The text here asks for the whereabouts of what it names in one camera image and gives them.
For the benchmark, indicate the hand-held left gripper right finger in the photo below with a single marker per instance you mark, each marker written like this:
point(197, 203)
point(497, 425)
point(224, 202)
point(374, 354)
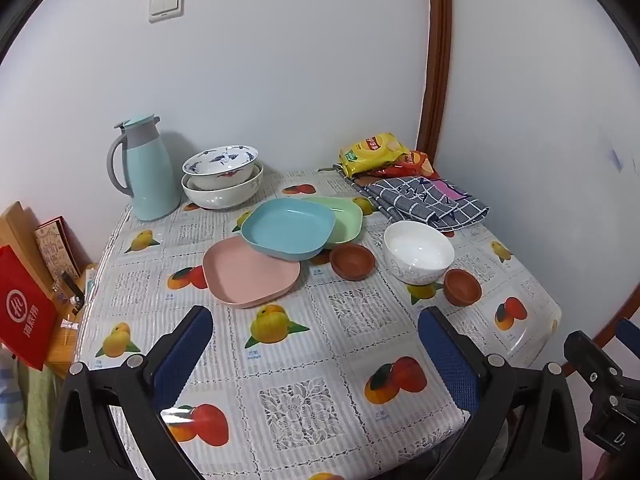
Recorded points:
point(447, 355)

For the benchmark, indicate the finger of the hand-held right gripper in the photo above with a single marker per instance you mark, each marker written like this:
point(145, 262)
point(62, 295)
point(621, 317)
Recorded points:
point(630, 337)

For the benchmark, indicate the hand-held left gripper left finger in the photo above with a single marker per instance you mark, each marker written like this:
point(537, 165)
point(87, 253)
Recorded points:
point(184, 352)

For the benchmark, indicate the small brown bowl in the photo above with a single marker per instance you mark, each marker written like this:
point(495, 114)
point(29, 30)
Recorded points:
point(352, 260)
point(462, 286)

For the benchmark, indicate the pink square plate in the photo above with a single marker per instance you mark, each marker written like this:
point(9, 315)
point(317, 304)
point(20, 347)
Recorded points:
point(250, 277)

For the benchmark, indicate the plain white bowl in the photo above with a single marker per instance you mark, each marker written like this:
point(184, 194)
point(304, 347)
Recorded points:
point(417, 250)

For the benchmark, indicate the blue square plate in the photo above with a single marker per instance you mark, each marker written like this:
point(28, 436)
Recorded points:
point(287, 227)

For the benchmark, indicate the green square plate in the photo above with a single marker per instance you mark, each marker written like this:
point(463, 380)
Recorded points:
point(347, 220)

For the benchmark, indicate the small wooden side table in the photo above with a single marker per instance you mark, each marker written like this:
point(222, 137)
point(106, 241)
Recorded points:
point(67, 345)

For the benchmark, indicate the fruit-printed tablecloth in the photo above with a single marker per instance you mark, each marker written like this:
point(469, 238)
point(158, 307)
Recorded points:
point(320, 340)

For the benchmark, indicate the grey checked cloth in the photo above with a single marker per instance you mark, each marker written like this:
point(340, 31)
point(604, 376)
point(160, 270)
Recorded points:
point(425, 200)

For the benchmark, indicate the green cloth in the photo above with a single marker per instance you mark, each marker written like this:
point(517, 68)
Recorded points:
point(40, 420)

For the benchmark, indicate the red paper bag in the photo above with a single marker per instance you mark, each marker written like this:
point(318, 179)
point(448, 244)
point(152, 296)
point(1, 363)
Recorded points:
point(27, 310)

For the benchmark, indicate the large white bowl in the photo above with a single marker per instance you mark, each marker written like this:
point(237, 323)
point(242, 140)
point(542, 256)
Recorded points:
point(220, 194)

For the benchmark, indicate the patterned cardboard box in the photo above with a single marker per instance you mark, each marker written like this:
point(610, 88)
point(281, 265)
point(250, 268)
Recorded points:
point(55, 247)

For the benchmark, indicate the light blue thermos jug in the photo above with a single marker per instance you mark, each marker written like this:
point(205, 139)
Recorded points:
point(150, 175)

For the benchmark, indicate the blue-patterned white bowl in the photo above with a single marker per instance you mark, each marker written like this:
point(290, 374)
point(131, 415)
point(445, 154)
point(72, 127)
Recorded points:
point(220, 160)

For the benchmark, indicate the red chip bag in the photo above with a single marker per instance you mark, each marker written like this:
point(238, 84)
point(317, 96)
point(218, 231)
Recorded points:
point(417, 161)

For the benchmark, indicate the yellow chip bag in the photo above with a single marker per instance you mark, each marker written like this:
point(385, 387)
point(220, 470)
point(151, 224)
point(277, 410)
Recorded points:
point(370, 152)

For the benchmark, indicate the brown wooden door frame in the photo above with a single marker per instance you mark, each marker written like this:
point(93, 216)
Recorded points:
point(434, 60)

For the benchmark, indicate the white light switch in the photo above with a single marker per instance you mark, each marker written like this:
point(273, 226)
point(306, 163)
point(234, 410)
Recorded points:
point(166, 5)

